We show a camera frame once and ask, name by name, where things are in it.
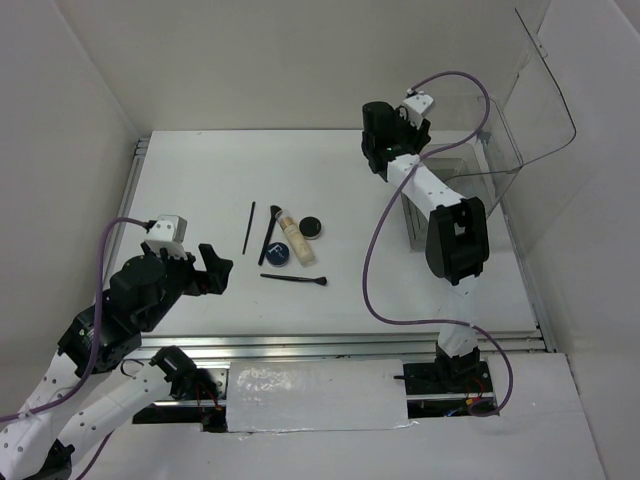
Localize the aluminium left rail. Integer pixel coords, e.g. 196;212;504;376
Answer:
118;137;151;217

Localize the clear acrylic makeup organizer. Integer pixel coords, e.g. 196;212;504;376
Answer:
388;10;576;248

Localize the thin black eyeliner pencil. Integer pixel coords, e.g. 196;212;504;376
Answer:
242;201;257;255

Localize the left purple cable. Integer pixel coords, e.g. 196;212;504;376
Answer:
0;218;154;480

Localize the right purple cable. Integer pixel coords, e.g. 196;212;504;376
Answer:
362;72;516;417

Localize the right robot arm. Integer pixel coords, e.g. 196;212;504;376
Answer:
361;94;490;392

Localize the white cover plate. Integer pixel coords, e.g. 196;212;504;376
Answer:
226;359;410;433

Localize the black powder brush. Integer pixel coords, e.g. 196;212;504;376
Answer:
258;205;281;266

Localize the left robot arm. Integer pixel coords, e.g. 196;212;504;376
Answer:
1;244;233;479

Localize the blue lid compact jar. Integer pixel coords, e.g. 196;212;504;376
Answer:
265;242;290;268

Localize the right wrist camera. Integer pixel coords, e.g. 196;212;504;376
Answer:
401;91;435;125

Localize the aluminium front rail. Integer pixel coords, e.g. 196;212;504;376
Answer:
134;330;556;362

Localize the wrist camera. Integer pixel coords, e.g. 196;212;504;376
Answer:
401;91;435;125
141;215;188;260

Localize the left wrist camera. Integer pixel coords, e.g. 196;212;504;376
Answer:
141;215;188;260

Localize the cream bottle clear cap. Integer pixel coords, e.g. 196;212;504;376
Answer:
275;209;316;267

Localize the black lid cosmetic jar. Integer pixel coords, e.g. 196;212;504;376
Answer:
298;216;322;240

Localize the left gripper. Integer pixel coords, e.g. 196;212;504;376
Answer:
142;238;234;330

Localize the purple cable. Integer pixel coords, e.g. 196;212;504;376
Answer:
362;72;516;417
0;218;154;480

